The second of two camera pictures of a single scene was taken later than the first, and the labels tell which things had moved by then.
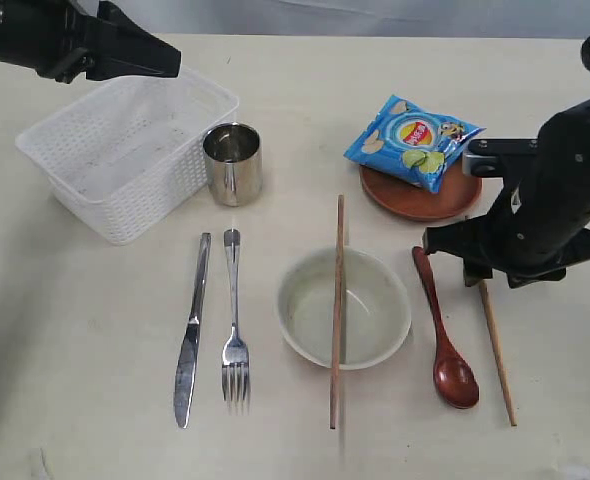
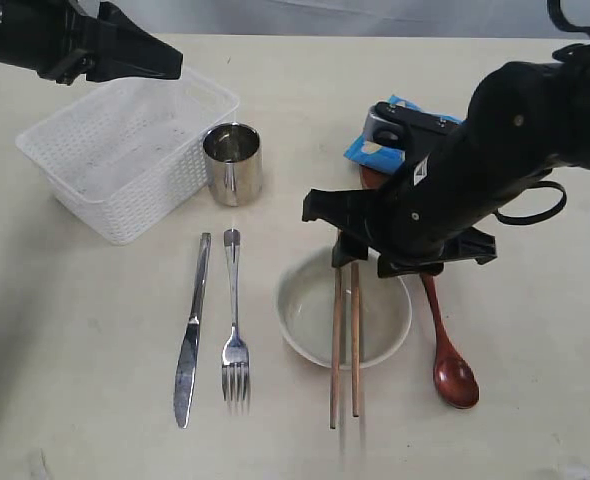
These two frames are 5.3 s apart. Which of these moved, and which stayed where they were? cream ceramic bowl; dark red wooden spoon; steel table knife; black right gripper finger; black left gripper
Moved: black right gripper finger
Stayed: black left gripper; steel table knife; dark red wooden spoon; cream ceramic bowl
